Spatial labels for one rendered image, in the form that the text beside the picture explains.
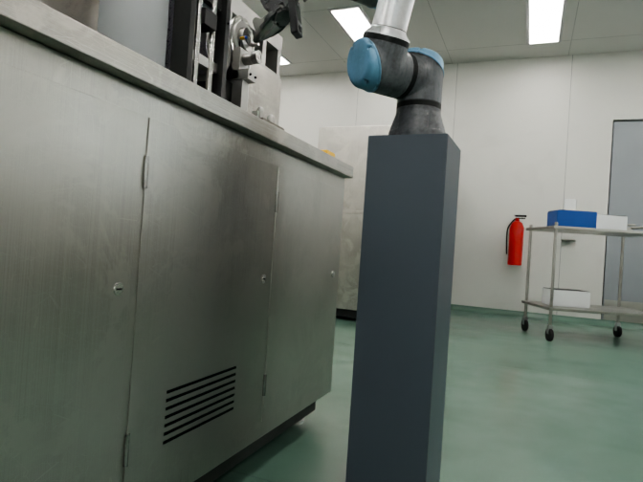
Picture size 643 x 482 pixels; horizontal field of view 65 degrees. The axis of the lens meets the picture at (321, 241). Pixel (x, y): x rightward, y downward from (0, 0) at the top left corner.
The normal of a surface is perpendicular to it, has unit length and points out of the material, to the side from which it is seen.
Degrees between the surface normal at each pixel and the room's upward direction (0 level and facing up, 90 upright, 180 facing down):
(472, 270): 90
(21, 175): 90
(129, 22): 90
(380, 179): 90
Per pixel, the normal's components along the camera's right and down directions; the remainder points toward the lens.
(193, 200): 0.92, 0.06
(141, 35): -0.38, -0.04
